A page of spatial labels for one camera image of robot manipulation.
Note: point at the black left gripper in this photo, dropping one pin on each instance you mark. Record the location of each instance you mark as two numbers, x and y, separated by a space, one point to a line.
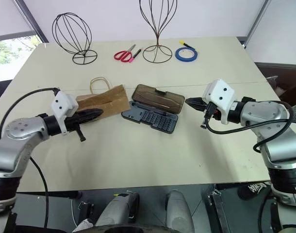
71 121

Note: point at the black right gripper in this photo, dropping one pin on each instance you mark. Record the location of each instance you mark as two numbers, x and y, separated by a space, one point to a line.
212 112

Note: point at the screwdriver bit case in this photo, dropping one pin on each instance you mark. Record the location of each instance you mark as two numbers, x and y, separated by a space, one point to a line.
160 99

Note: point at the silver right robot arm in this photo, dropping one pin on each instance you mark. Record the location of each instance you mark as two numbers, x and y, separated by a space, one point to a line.
276 128

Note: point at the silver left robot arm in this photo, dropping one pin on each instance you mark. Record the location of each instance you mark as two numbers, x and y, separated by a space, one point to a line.
19 143

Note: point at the brown paper bag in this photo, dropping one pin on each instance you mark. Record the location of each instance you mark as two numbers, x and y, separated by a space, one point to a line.
109 100

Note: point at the blue tape roll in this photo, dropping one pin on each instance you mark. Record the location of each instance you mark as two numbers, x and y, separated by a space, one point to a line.
186 60

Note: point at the black marker with yellow cap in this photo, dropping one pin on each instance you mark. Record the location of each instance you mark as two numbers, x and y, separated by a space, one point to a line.
185 44

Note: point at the black marker with pink cap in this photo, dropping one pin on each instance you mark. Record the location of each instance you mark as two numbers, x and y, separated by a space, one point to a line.
136 54

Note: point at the grey rounded shape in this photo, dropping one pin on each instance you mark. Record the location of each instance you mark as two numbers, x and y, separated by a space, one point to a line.
116 211
178 211

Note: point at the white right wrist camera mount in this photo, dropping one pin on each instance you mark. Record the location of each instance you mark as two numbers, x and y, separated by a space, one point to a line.
219 93

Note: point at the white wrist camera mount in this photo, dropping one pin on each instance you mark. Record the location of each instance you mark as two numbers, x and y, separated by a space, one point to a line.
219 93
63 103

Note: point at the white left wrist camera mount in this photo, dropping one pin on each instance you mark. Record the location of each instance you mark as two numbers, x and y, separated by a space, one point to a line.
63 103

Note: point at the grey metal post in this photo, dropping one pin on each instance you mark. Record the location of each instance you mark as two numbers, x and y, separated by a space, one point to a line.
257 21

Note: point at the dark window frame post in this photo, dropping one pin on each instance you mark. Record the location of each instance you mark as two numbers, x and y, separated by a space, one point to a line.
31 19

